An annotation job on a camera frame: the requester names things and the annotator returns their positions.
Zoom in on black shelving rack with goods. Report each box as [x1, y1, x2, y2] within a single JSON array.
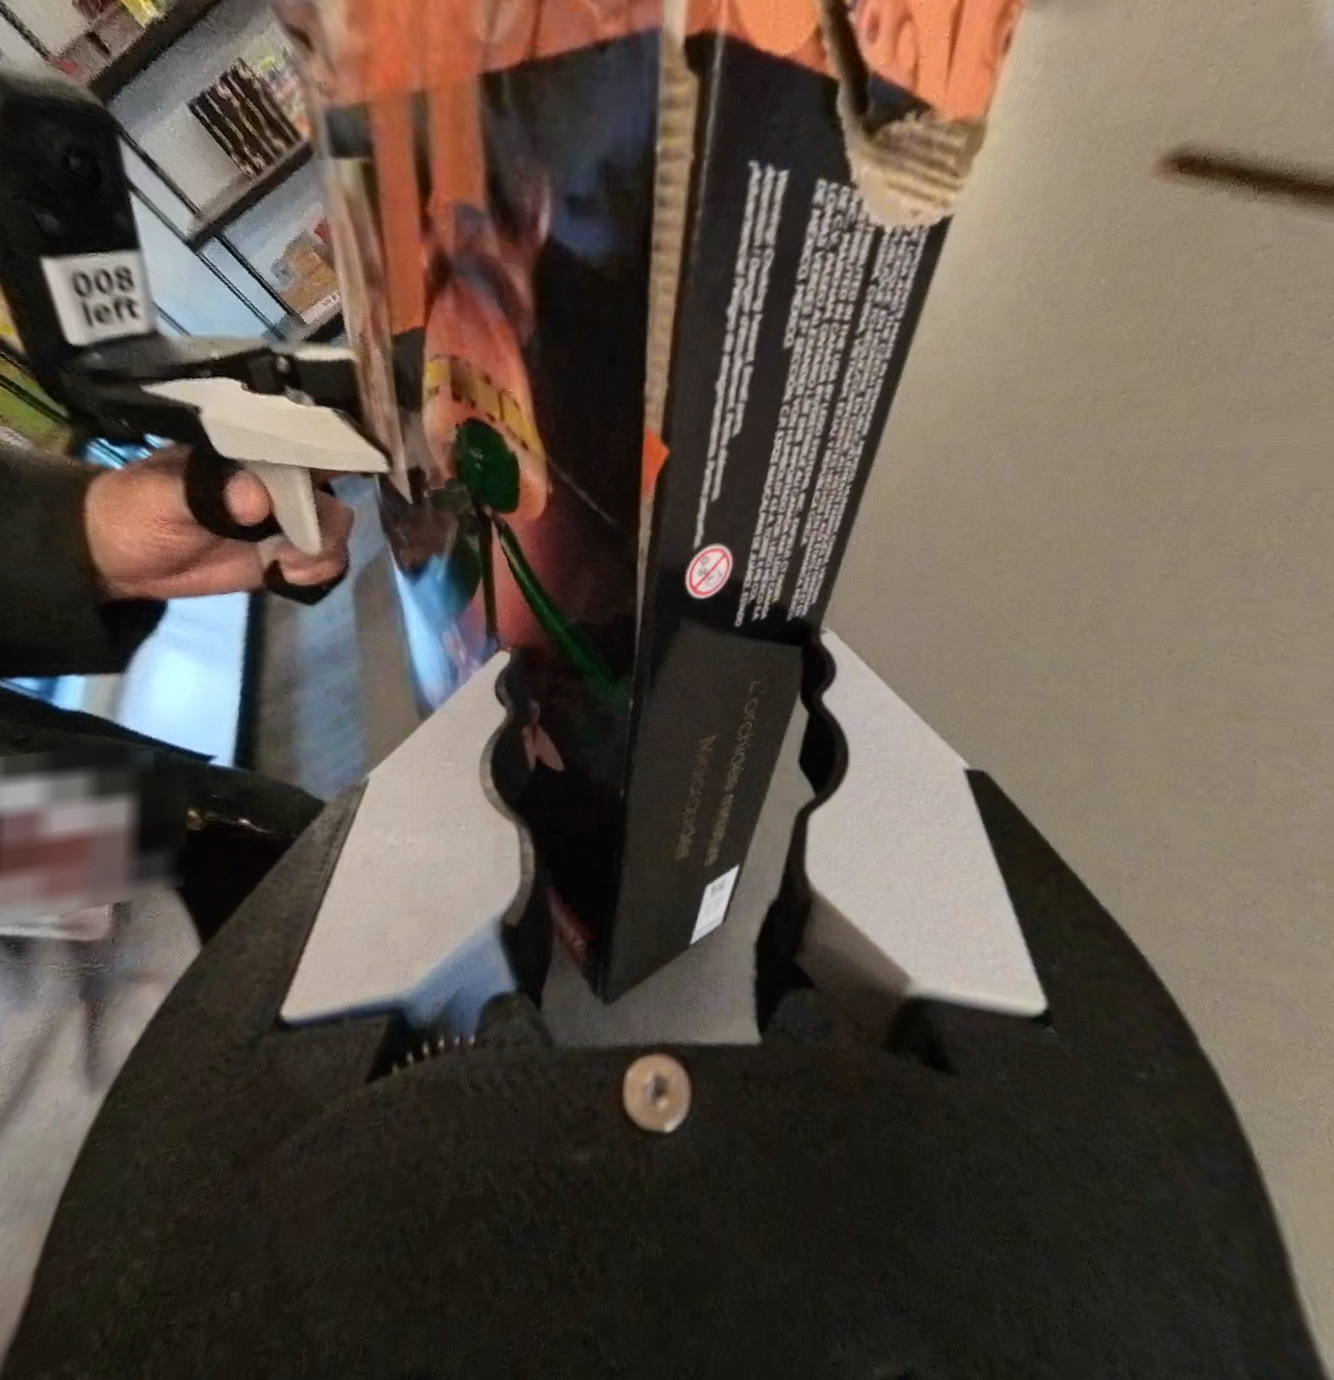
[[0, 0, 350, 454]]

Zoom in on person's left hand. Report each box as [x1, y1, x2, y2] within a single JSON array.
[[85, 447, 356, 602]]

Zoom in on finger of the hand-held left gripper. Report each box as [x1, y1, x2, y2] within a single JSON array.
[[269, 345, 364, 420], [139, 377, 395, 478]]

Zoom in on black flower-print cardboard box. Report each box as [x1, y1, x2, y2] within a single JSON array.
[[274, 0, 1029, 1003]]

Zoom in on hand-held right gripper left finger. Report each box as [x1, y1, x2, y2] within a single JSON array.
[[279, 650, 539, 1027]]

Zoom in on person's white shirt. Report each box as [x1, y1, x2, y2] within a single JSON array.
[[0, 895, 208, 1380]]

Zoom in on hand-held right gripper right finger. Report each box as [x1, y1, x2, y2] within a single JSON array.
[[754, 629, 1048, 1031]]

